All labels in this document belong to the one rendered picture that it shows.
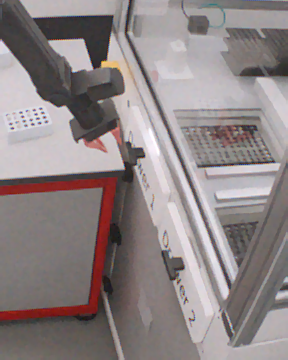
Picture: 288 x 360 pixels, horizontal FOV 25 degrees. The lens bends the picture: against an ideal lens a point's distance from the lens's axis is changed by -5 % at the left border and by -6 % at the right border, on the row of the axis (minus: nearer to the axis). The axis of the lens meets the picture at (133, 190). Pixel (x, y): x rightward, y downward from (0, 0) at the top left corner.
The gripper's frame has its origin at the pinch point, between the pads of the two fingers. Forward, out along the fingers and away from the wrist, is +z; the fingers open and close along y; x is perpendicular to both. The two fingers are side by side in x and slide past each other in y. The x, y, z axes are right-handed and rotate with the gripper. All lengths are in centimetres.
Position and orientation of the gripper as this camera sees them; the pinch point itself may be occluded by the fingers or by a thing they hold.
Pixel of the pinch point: (112, 144)
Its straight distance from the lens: 140.5
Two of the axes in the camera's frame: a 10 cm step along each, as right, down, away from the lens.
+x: -2.5, -7.0, 6.7
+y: 8.7, -4.6, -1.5
